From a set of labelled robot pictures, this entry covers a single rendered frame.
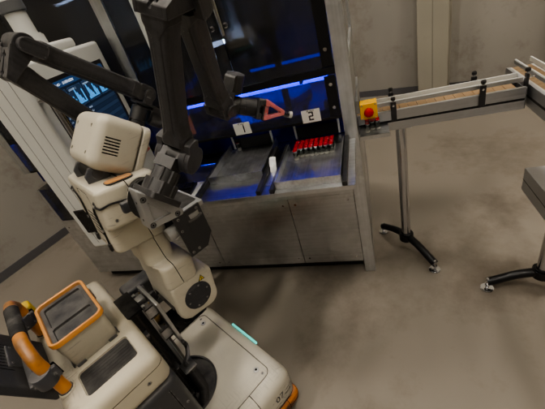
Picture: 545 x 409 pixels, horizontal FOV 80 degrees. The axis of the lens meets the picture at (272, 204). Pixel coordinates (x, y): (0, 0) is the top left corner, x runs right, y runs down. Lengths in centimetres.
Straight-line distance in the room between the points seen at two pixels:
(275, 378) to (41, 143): 125
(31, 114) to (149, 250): 63
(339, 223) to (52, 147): 136
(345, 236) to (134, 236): 121
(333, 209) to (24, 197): 299
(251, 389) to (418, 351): 79
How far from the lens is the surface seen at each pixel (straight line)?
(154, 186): 87
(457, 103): 171
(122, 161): 98
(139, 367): 105
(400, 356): 178
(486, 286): 204
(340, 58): 147
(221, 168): 164
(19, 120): 146
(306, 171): 138
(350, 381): 173
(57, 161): 146
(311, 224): 188
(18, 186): 386
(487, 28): 447
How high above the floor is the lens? 154
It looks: 32 degrees down
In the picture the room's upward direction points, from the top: 18 degrees counter-clockwise
